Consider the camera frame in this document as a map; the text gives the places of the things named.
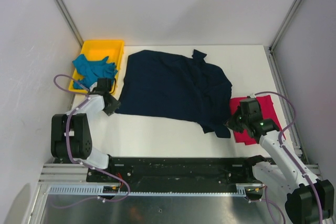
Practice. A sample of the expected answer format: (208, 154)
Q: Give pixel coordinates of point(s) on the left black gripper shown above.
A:
(115, 104)

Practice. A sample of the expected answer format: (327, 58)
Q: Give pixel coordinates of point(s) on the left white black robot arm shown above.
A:
(70, 132)

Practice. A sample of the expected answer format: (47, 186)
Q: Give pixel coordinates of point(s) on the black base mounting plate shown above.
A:
(232, 170)

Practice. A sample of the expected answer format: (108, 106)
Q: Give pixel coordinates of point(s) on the left aluminium frame post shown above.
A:
(61, 5)

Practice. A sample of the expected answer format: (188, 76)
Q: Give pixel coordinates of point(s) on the right aluminium frame post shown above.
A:
(285, 24)

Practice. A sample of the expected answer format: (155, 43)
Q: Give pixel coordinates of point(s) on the aluminium frame post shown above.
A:
(61, 5)
(285, 24)

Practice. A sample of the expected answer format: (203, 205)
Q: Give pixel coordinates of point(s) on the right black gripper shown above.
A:
(230, 123)

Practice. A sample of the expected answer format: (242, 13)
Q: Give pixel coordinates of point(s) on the yellow plastic bin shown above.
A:
(96, 50)

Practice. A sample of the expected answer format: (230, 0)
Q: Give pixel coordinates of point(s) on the teal crumpled t-shirt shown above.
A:
(91, 71)

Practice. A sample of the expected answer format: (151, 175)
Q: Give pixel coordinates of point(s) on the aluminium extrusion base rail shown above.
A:
(63, 174)

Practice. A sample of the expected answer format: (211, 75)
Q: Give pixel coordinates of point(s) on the folded magenta t-shirt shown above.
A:
(268, 112)

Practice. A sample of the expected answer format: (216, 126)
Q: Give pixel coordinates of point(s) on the navy blue t-shirt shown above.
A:
(159, 84)

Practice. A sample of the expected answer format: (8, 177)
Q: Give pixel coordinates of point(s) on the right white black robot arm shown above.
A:
(308, 199)

